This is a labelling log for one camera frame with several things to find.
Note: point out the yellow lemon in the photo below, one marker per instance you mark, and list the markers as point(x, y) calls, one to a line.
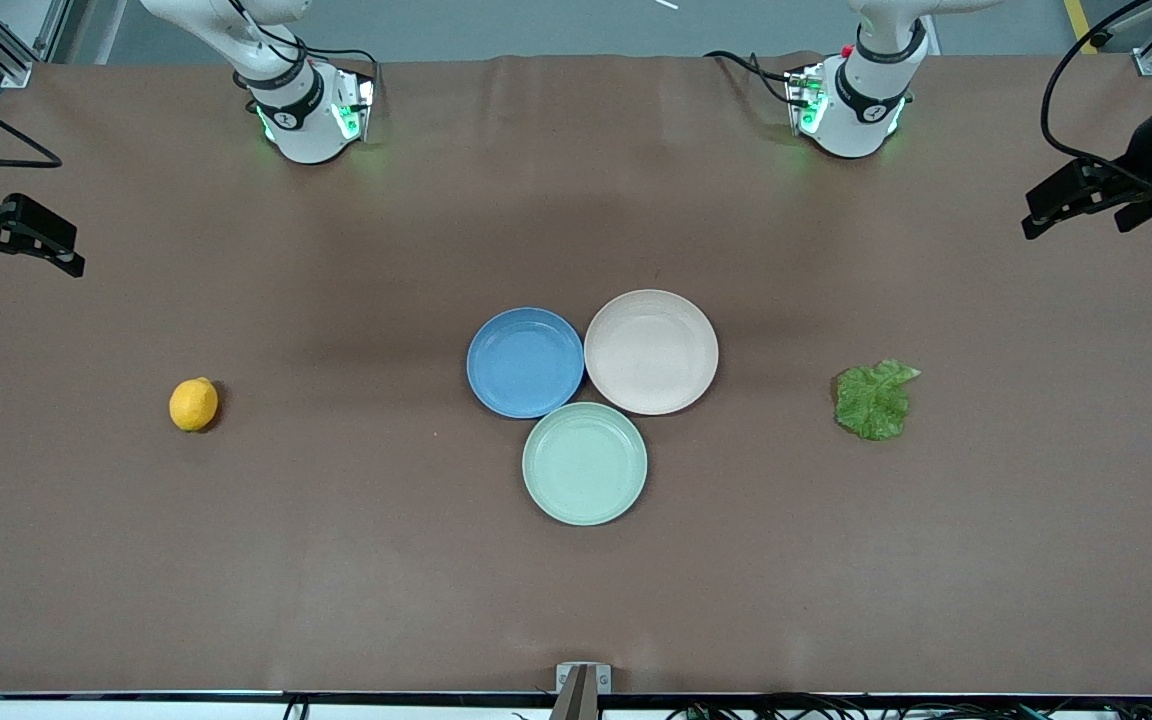
point(194, 404)

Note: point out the green lettuce leaf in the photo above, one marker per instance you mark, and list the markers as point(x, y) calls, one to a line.
point(874, 403)

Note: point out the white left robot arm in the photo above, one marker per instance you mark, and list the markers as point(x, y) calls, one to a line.
point(861, 110)

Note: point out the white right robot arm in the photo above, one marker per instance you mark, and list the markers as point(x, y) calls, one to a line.
point(301, 110)

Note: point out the beige plate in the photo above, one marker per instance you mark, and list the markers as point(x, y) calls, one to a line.
point(651, 352)

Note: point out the blue plate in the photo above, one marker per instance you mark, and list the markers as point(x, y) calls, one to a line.
point(524, 362)

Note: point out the brown table cover sheet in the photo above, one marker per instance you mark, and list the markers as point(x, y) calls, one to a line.
point(436, 580)

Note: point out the mint green plate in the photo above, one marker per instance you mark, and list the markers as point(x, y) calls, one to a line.
point(584, 464)

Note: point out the white table edge rail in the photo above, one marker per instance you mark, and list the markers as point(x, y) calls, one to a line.
point(136, 705)

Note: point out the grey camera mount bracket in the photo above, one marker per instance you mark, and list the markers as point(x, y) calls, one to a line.
point(582, 685)

